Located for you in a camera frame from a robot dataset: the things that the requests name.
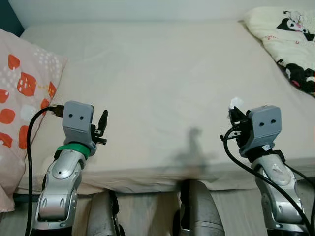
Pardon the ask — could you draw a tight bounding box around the cream cartoon print blanket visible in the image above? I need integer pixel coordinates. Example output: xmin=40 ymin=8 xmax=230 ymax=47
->
xmin=242 ymin=6 xmax=315 ymax=95

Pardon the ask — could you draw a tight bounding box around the white tissue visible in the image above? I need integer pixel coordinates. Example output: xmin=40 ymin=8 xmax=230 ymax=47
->
xmin=229 ymin=97 xmax=245 ymax=110

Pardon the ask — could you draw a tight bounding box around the grey left robot leg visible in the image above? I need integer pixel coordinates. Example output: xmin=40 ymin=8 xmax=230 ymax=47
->
xmin=86 ymin=191 xmax=124 ymax=236

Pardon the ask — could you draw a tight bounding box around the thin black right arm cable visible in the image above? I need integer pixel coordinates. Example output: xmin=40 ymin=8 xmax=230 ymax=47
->
xmin=282 ymin=162 xmax=315 ymax=236

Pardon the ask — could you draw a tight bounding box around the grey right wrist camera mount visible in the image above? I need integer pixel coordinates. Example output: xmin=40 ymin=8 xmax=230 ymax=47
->
xmin=240 ymin=105 xmax=282 ymax=158

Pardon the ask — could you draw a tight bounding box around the grey robot leg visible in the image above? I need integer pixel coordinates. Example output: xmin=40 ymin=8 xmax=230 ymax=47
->
xmin=172 ymin=179 xmax=226 ymax=236
xmin=86 ymin=191 xmax=124 ymax=236

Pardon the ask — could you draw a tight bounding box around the grey right robot leg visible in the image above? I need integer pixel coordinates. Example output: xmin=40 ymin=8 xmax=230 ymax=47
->
xmin=172 ymin=179 xmax=226 ymax=236

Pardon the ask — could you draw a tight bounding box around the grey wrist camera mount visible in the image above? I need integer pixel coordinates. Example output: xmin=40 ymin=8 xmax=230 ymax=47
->
xmin=62 ymin=101 xmax=95 ymax=150
xmin=240 ymin=105 xmax=282 ymax=158

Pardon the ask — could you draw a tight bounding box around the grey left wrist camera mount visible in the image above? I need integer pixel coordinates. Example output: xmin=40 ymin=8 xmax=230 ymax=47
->
xmin=62 ymin=101 xmax=95 ymax=150

